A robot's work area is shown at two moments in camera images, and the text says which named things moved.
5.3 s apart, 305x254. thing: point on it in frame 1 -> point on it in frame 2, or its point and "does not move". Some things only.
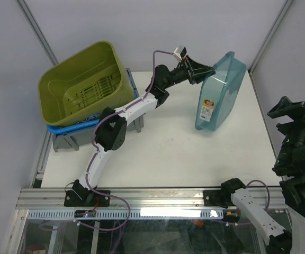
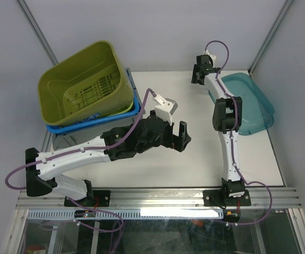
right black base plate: [216, 198] does not move
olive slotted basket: [83, 84] does not move
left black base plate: [86, 198] does not move
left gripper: [195, 67] -> [177, 143]
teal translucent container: [218, 92] -> [257, 114]
